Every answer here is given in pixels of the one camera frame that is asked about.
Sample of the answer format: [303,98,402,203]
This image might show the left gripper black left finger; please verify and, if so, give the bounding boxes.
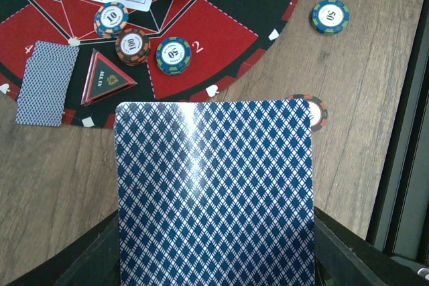
[10,212,120,285]

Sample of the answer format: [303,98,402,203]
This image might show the dealt card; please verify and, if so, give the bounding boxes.
[15,41,79,127]

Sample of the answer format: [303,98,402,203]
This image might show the playing card deck with box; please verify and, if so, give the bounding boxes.
[114,99,315,285]

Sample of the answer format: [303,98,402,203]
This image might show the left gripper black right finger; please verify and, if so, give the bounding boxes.
[314,207,428,285]

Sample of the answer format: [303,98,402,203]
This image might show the teal chip stack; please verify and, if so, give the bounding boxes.
[311,0,350,35]

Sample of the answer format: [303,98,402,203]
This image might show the round red black poker mat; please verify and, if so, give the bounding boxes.
[1,0,298,128]

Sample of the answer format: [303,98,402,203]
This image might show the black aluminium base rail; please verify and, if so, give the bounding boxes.
[367,0,428,270]

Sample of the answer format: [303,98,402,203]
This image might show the blue white chip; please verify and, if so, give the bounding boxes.
[93,1,129,39]

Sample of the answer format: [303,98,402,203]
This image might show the red brown chip stack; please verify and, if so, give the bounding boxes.
[288,94,328,133]

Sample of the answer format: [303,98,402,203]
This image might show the triangular all in token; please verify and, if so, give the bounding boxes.
[80,49,137,106]

